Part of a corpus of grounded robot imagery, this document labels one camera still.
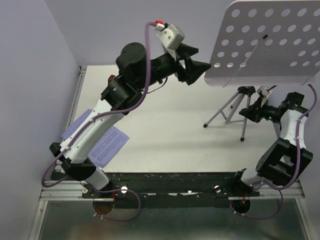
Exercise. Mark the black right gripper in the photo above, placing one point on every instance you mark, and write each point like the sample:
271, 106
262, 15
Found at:
254, 112

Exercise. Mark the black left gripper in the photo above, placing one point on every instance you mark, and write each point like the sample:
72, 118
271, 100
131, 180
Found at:
193, 69

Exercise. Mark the lilac perforated music stand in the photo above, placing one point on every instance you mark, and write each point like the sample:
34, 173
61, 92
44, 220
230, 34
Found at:
267, 42

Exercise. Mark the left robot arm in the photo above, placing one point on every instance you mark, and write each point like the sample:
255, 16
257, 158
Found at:
124, 93

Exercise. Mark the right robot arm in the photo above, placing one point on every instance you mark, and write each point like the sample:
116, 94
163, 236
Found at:
287, 157

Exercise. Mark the lilac sheet music page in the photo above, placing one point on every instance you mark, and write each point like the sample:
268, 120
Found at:
75, 125
107, 147

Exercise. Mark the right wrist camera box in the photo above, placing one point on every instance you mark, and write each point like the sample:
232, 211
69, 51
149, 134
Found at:
264, 92

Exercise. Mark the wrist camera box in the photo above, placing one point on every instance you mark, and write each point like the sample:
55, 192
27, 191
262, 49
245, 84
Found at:
169, 35
264, 92

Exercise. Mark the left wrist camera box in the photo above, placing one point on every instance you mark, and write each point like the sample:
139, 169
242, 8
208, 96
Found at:
169, 35

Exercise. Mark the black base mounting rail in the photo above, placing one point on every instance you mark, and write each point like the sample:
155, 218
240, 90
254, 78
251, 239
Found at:
127, 189

